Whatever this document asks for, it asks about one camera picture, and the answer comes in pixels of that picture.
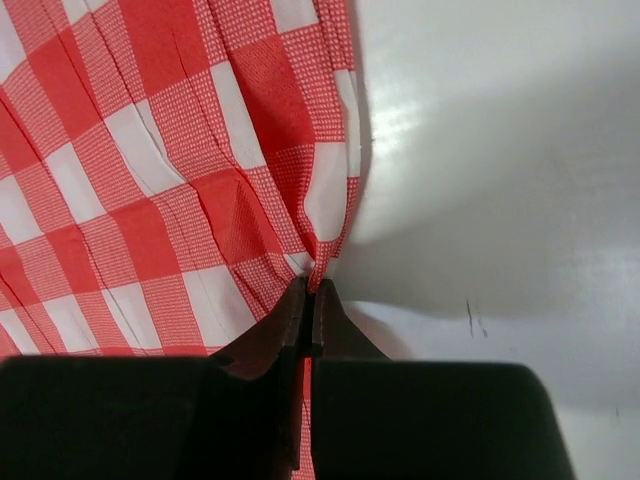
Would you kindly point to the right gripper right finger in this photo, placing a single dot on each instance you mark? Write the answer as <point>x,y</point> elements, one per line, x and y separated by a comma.
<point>373,417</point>

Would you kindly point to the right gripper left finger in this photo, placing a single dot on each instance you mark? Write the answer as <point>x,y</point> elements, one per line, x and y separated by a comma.
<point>235,414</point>

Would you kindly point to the red white checkered cloth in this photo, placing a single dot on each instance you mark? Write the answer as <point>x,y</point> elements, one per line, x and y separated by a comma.
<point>168,168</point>

